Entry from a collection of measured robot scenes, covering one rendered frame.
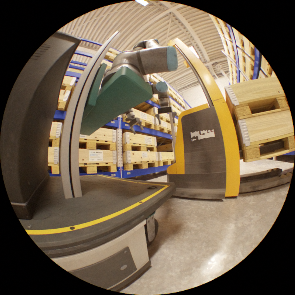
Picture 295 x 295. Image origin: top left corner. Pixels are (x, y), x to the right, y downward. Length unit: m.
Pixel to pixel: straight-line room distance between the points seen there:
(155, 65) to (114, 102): 0.25
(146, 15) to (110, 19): 2.05
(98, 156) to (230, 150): 1.54
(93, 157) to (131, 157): 0.65
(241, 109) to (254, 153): 0.36
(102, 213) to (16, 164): 0.19
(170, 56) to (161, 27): 7.24
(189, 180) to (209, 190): 0.21
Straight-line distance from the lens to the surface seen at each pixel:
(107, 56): 3.00
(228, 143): 0.88
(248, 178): 1.46
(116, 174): 1.58
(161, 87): 0.74
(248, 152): 0.86
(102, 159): 1.42
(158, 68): 0.49
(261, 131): 0.93
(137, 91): 0.35
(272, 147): 1.10
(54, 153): 1.38
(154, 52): 0.48
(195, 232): 0.60
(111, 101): 0.39
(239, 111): 0.91
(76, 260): 0.20
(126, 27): 7.46
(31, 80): 0.28
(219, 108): 0.97
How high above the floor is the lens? 0.43
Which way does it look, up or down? 8 degrees up
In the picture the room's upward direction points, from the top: 4 degrees counter-clockwise
